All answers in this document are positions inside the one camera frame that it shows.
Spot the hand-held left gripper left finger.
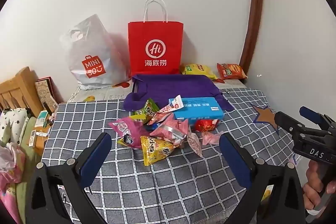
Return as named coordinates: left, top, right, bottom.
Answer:
left=25, top=132, right=113, bottom=224

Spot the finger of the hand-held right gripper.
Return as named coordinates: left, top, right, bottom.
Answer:
left=300, top=106, right=336, bottom=128
left=274, top=111, right=319, bottom=136

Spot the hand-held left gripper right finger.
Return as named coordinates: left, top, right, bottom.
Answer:
left=219, top=132, right=306, bottom=224

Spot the small light pink snack packet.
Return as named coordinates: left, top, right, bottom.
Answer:
left=202, top=131, right=223, bottom=146

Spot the magenta snack packet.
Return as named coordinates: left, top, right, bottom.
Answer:
left=108, top=117, right=149, bottom=148

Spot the long light pink snack packet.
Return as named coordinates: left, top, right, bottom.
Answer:
left=187, top=132, right=202, bottom=157

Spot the yellow snack packet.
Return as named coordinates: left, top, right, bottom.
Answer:
left=140, top=135, right=176, bottom=166

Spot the pink silver banded snack packet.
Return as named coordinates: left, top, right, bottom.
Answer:
left=150, top=115, right=189, bottom=147

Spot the green snack packet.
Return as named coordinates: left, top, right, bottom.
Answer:
left=131, top=98, right=160, bottom=125

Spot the red white fruit snack packet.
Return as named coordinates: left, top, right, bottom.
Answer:
left=147, top=106, right=175, bottom=125

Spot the purple cloth lined tray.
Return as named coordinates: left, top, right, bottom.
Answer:
left=123, top=73, right=235, bottom=112

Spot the person's right hand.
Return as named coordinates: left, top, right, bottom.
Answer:
left=302, top=160, right=328, bottom=211

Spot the red round snack packet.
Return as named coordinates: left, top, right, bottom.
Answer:
left=195, top=118, right=219, bottom=132

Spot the grey checked blanket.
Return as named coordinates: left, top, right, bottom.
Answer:
left=41, top=89, right=302, bottom=224

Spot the blue tissue pack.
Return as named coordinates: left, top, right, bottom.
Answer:
left=169, top=97, right=225, bottom=125

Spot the white remote control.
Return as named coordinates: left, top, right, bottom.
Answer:
left=28, top=130, right=37, bottom=147

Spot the teal white small box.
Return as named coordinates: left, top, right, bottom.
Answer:
left=35, top=111, right=49, bottom=128

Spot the orange chips bag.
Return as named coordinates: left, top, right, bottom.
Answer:
left=217, top=63, right=248, bottom=80

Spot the white blue red snack packet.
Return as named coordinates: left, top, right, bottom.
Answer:
left=168, top=95, right=185, bottom=111

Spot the patterned box with red side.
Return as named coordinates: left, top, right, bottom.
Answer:
left=35, top=78, right=59, bottom=109

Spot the pink plastic bag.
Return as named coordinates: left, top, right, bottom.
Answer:
left=0, top=143, right=26, bottom=224

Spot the white floral cloth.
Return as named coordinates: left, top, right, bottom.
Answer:
left=0, top=108, right=30, bottom=147

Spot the yellow chips bag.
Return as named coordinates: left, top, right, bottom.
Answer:
left=180, top=63, right=218, bottom=80

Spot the wooden headboard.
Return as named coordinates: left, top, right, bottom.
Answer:
left=0, top=67, right=44, bottom=118

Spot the white plastic shopping bag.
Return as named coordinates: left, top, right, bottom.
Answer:
left=59, top=14, right=132, bottom=90

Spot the red paper bag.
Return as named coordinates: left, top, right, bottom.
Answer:
left=128, top=0, right=184, bottom=76

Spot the brown wooden door frame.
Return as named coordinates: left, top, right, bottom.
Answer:
left=239, top=0, right=264, bottom=73

